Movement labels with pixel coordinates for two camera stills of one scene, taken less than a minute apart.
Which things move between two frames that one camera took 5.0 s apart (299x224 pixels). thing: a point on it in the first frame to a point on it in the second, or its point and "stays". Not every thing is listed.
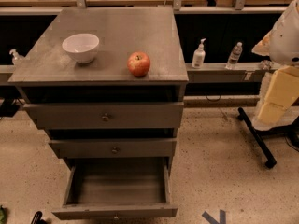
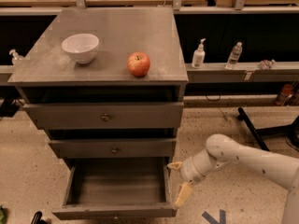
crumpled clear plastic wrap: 265,64 stays
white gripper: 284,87 to 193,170
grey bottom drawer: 116,188 stays
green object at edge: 2,215 stays
